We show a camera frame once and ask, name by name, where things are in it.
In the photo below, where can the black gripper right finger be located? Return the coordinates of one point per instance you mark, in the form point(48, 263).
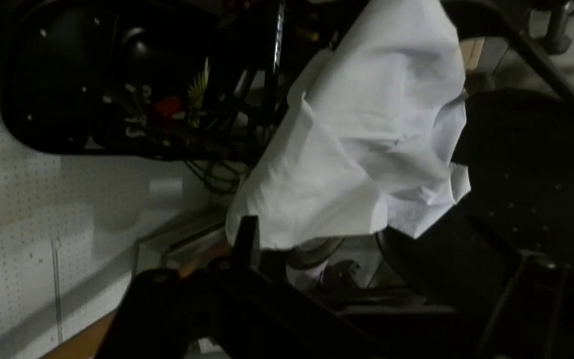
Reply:
point(528, 305)

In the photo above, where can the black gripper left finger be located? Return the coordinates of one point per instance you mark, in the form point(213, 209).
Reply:
point(187, 311)

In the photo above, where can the light blue cloth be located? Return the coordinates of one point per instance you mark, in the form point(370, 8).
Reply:
point(366, 131)

